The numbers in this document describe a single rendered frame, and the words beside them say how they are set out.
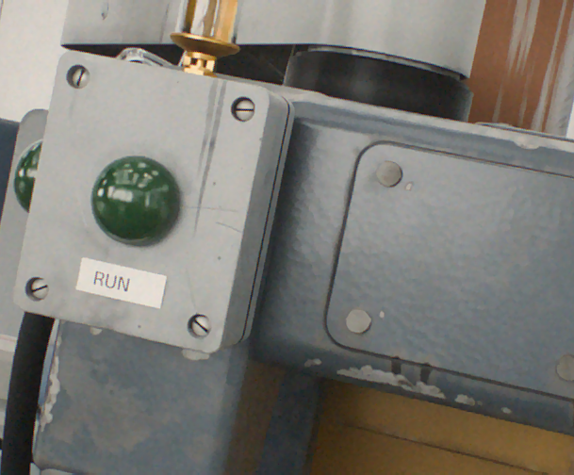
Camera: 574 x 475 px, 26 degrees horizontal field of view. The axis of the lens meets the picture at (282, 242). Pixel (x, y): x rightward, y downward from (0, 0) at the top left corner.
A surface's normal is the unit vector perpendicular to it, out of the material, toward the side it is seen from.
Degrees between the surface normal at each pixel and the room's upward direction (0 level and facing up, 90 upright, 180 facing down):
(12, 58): 90
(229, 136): 90
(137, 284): 90
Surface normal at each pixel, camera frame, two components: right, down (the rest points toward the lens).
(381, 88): -0.08, 0.04
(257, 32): -0.87, -0.15
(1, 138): 0.25, 0.10
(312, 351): -0.23, 0.20
